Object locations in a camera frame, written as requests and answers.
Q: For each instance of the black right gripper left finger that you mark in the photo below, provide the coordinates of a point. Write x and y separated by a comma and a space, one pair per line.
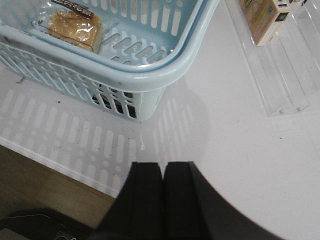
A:
137, 212

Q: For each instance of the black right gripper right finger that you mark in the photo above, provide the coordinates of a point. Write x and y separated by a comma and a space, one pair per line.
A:
194, 210

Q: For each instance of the bread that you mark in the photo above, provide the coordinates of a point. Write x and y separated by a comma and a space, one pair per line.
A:
74, 23

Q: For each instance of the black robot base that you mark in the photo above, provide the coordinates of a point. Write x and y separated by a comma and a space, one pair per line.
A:
45, 224

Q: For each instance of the light blue plastic basket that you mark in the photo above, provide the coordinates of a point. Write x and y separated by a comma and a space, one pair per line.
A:
146, 45

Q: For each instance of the beige tissue pack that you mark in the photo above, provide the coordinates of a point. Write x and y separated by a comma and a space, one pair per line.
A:
264, 18

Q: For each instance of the right clear acrylic shelf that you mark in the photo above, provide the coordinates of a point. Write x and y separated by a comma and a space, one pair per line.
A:
287, 70

